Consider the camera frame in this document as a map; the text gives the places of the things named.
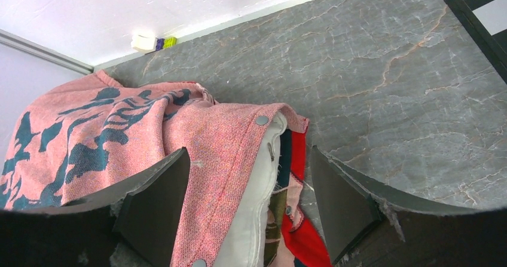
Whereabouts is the black white checkerboard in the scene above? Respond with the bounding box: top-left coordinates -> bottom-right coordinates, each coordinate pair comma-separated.
444,0 -> 506,81

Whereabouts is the small toy bottle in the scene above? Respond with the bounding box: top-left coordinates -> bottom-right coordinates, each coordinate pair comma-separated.
130,35 -> 178,54

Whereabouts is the pink red patterned pillowcase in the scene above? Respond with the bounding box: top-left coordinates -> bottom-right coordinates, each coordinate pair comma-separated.
1,71 -> 330,266

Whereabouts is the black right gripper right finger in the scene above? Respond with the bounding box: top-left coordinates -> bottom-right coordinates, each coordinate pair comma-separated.
310,146 -> 506,266

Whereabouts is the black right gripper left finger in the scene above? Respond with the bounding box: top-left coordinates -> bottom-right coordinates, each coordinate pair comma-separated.
1,148 -> 190,266

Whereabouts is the white pillow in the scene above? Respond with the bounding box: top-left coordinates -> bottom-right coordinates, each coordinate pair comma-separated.
213,112 -> 287,266

